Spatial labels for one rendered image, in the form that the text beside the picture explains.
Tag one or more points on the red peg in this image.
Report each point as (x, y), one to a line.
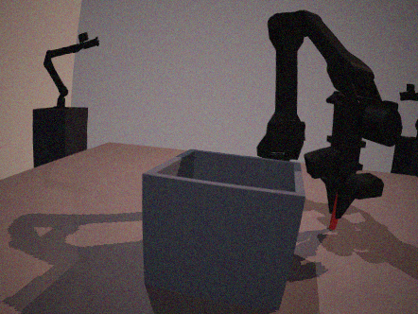
(334, 220)

